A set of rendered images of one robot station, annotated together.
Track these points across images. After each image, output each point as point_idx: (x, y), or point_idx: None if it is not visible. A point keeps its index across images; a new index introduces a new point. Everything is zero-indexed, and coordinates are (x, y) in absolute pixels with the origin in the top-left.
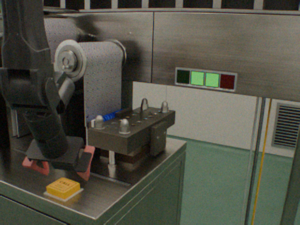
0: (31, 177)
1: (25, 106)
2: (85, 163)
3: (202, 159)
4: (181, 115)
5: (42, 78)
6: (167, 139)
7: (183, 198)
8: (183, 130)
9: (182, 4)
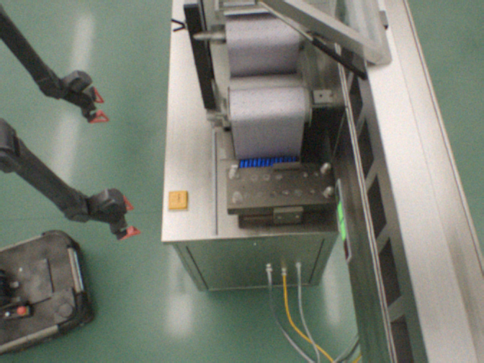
0: (181, 167)
1: None
2: (120, 236)
3: None
4: None
5: (70, 215)
6: (330, 211)
7: (478, 225)
8: None
9: (357, 137)
